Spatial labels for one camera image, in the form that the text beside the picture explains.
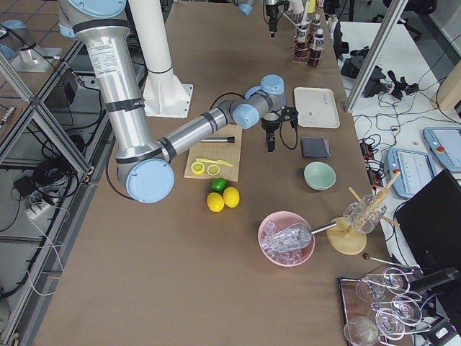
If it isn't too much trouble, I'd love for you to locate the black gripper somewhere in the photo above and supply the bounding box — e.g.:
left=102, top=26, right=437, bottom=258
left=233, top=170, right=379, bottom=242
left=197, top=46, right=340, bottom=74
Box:
left=264, top=0, right=282, bottom=37
left=261, top=112, right=280, bottom=152

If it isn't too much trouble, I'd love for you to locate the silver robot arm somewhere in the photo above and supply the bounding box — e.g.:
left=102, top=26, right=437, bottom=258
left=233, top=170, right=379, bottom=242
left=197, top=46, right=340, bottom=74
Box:
left=233, top=0, right=289, bottom=37
left=58, top=1, right=285, bottom=203

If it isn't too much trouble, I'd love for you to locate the pink cup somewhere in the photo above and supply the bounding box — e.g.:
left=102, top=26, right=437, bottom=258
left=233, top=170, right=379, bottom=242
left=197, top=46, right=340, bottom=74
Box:
left=290, top=0, right=304, bottom=14

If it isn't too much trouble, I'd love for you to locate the yellow cup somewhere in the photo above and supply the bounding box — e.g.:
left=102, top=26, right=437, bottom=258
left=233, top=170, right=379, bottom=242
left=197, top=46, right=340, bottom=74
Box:
left=306, top=0, right=317, bottom=14

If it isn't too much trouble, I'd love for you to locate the grey folded cloth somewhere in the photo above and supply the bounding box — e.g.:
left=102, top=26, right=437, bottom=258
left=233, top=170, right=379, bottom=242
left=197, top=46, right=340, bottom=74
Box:
left=300, top=137, right=331, bottom=159

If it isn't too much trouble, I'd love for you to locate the steel muddler black tip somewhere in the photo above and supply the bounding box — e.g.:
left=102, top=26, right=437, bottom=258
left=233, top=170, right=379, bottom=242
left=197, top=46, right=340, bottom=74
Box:
left=201, top=136, right=236, bottom=143

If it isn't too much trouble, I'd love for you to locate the wooden cutting board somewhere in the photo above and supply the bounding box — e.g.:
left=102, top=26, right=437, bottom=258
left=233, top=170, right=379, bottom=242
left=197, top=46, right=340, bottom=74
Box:
left=184, top=125, right=243, bottom=182

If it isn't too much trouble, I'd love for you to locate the dark tea bottle near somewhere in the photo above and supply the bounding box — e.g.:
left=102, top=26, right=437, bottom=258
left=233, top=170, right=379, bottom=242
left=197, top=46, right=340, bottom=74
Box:
left=293, top=21, right=310, bottom=62

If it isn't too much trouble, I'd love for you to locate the dark tea bottle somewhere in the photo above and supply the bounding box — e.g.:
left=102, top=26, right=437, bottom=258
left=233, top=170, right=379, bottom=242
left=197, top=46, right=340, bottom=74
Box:
left=293, top=21, right=310, bottom=62
left=308, top=28, right=324, bottom=67
left=310, top=14, right=321, bottom=35

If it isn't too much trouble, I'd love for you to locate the dark tea bottle far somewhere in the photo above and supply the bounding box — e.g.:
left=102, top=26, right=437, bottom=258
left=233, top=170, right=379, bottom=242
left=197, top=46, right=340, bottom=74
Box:
left=310, top=14, right=321, bottom=35

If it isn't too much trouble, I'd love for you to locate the cream rabbit tray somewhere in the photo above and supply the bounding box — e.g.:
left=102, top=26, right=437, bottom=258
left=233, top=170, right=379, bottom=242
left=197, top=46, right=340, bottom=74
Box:
left=294, top=86, right=340, bottom=129

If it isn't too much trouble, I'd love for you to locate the green bowl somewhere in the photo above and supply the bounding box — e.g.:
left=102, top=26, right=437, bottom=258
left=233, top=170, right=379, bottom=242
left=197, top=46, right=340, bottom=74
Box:
left=303, top=161, right=336, bottom=191

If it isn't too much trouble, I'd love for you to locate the dark tea bottle middle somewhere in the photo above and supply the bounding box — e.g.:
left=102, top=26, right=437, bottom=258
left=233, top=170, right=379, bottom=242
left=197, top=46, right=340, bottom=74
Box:
left=308, top=28, right=324, bottom=67

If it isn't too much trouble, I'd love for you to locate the lemon half slice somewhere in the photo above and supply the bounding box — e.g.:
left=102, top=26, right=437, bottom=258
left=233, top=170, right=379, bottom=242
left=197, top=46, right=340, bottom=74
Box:
left=190, top=161, right=206, bottom=175
left=206, top=164, right=220, bottom=177

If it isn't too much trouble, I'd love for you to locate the green lime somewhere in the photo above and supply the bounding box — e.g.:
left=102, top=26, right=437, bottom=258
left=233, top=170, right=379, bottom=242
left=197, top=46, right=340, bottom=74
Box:
left=211, top=178, right=227, bottom=192

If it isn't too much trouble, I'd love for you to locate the yellow lemon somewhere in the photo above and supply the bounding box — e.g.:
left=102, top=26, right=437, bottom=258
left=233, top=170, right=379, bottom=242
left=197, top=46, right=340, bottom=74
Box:
left=206, top=192, right=225, bottom=213
left=223, top=187, right=241, bottom=208

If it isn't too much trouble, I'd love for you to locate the yellow plastic knife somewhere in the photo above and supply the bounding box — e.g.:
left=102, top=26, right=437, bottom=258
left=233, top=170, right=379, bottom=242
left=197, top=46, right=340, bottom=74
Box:
left=195, top=157, right=233, bottom=167

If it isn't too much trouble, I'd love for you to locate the pink bowl with ice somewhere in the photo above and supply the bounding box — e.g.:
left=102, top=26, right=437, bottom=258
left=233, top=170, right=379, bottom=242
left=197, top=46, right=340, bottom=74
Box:
left=258, top=211, right=315, bottom=267

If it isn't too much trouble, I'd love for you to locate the steel ice scoop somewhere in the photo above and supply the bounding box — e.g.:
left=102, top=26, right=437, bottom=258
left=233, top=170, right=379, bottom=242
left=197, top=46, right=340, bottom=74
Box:
left=286, top=221, right=337, bottom=251

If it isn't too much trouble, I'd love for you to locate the glass mug on stand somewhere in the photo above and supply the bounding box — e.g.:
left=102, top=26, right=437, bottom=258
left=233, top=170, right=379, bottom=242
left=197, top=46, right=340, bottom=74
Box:
left=343, top=195, right=387, bottom=234

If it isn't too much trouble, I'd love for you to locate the wooden cup tree stand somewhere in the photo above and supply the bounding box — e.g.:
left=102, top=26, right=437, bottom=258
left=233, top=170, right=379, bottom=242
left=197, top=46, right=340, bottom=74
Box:
left=326, top=171, right=400, bottom=255

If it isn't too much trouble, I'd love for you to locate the blue teach pendant near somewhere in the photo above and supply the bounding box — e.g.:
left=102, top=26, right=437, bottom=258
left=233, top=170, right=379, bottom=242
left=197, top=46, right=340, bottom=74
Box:
left=387, top=148, right=437, bottom=199

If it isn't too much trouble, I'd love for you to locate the blue teach pendant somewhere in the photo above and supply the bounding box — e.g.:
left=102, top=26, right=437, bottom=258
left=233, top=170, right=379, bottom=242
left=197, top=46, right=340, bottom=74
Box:
left=423, top=127, right=461, bottom=173
left=387, top=148, right=437, bottom=199

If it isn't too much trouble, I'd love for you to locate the blue teach pendant far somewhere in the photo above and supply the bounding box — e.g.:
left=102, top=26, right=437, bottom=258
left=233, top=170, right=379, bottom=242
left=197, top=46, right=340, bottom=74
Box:
left=423, top=127, right=461, bottom=173

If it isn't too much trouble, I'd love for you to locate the black laptop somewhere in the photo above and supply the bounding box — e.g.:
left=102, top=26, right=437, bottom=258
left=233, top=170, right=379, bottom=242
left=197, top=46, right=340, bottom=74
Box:
left=395, top=169, right=460, bottom=271

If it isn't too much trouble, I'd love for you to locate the wine glass rack tray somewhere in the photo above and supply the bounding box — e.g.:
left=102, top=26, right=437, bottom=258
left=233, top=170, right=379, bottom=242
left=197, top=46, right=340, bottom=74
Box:
left=338, top=267, right=432, bottom=345

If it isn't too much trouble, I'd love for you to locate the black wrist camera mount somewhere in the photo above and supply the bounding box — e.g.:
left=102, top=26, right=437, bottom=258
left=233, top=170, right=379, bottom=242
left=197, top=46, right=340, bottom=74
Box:
left=280, top=107, right=298, bottom=130

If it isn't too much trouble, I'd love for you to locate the copper wire bottle rack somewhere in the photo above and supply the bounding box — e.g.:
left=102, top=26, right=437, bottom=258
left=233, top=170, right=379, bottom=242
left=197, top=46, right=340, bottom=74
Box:
left=292, top=19, right=325, bottom=67

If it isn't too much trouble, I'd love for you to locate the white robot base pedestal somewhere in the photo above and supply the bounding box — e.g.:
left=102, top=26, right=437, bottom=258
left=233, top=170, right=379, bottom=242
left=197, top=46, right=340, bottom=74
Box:
left=129, top=0, right=193, bottom=118

